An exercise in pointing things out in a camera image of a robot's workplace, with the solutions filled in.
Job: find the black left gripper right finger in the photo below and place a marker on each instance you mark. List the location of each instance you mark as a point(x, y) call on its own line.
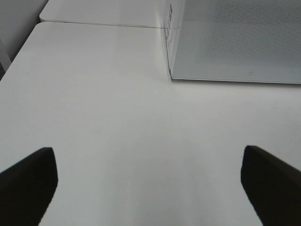
point(273, 187)

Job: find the white microwave door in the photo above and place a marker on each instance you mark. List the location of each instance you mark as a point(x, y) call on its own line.
point(240, 40)

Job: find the white microwave oven body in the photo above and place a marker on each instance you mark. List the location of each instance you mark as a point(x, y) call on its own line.
point(172, 22)

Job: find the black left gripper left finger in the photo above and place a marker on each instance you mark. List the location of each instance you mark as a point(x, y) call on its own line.
point(27, 188)

